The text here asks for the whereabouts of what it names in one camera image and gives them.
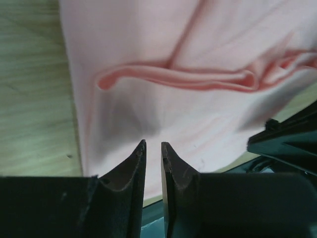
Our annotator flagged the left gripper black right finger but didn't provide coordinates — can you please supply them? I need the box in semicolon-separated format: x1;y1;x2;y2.
161;142;317;238

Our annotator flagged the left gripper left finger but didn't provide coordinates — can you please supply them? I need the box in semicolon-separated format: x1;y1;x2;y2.
0;140;147;238

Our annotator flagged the pink t shirt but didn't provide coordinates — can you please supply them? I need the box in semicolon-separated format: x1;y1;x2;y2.
59;0;317;199

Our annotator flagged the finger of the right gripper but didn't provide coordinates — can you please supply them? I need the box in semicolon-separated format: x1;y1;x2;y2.
247;102;317;174

